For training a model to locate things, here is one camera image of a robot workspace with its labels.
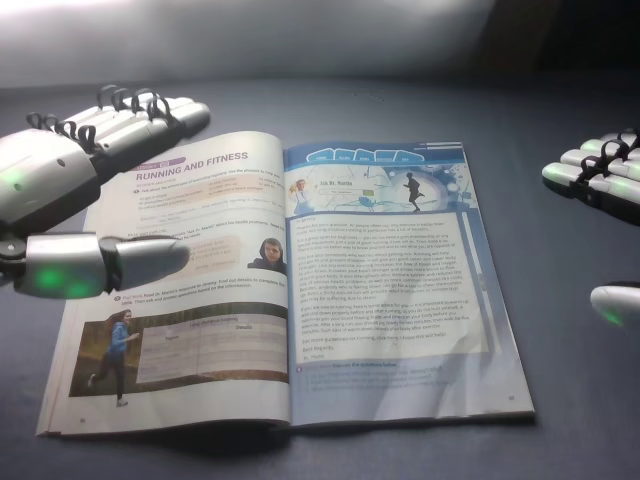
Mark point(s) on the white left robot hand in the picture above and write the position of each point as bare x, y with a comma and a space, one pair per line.
55, 165

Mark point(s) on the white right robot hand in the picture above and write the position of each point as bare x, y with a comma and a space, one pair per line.
620, 187

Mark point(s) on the dark grey table cloth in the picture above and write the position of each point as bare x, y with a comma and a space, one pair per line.
350, 107

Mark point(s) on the illustrated textbook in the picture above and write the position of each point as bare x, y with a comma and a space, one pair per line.
380, 280

